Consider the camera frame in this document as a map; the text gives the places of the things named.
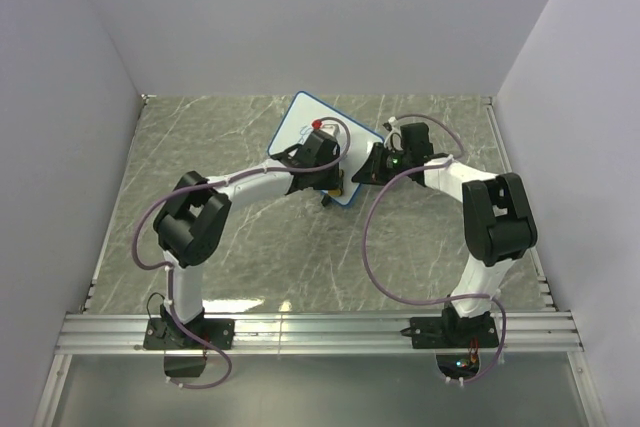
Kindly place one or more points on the yellow black whiteboard eraser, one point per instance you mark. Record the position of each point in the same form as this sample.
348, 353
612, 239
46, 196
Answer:
336, 192

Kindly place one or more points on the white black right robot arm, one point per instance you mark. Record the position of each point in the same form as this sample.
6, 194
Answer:
472, 297

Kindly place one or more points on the aluminium front rail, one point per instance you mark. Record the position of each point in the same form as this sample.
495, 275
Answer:
345, 333

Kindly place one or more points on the blue framed whiteboard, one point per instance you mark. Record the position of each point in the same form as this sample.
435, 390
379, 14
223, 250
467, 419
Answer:
307, 113

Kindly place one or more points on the black whiteboard foot right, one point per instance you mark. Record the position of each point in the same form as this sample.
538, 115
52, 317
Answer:
326, 201

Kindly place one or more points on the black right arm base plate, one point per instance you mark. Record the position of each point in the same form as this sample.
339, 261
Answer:
440, 333

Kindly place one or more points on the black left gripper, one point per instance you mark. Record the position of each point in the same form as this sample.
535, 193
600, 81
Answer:
332, 182

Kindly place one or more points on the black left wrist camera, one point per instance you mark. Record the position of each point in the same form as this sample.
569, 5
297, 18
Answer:
320, 148

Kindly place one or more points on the aluminium rail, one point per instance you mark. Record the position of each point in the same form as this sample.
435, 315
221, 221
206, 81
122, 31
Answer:
511, 235
345, 333

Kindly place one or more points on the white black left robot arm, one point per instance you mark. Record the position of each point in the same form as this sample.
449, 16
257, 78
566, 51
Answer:
190, 224

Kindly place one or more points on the aluminium right side rail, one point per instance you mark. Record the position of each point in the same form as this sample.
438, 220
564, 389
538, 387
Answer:
511, 235

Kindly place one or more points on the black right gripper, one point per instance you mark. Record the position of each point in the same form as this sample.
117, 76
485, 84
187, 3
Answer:
371, 172

